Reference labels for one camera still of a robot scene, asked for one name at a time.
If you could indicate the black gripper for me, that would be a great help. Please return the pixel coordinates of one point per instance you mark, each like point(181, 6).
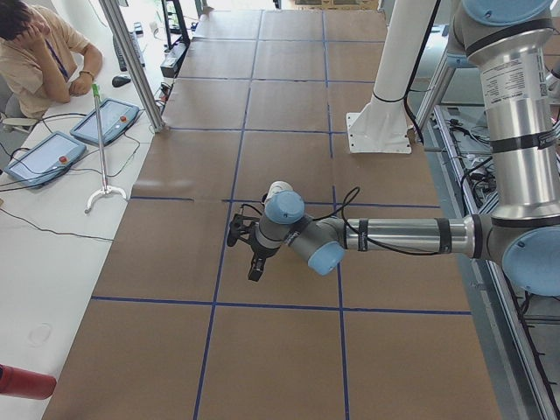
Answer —
point(262, 251)

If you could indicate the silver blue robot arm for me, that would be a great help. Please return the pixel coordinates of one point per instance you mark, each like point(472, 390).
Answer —
point(504, 40)

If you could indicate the far blue teach pendant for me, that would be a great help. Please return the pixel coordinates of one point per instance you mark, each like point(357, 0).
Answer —
point(116, 117)

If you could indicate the blue teach pendant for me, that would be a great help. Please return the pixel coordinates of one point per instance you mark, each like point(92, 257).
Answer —
point(46, 161)
point(116, 117)

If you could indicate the black computer mouse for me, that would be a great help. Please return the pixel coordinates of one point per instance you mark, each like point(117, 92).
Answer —
point(120, 80)

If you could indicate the near blue teach pendant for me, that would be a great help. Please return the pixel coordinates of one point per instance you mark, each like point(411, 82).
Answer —
point(46, 161)

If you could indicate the silver reacher grabber tool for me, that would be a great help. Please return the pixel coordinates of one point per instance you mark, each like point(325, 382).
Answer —
point(106, 189)

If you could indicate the red bottle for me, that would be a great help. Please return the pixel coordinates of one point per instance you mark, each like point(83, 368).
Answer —
point(26, 384)

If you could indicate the seated person in beige shirt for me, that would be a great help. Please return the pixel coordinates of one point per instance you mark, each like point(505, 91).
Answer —
point(44, 60)

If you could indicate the aluminium frame post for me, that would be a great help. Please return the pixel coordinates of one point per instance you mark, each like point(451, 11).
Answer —
point(117, 25)

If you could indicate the white central pedestal column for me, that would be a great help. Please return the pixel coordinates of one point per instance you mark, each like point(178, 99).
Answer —
point(382, 125)

